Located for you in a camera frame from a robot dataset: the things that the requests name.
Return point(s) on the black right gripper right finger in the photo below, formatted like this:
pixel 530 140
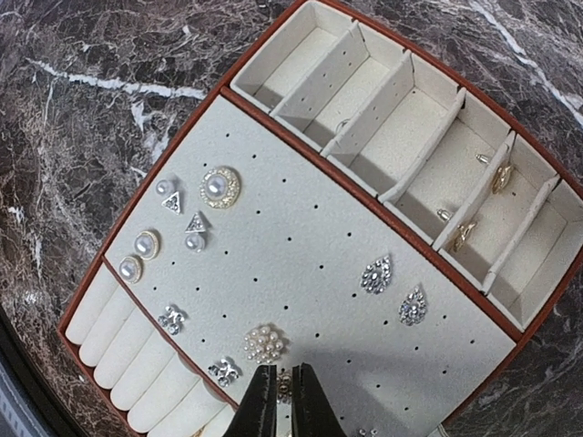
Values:
pixel 312 414

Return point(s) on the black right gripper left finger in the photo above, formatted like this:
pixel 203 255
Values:
pixel 257 414

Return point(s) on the beige jewelry tray insert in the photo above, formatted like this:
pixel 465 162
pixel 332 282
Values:
pixel 342 199

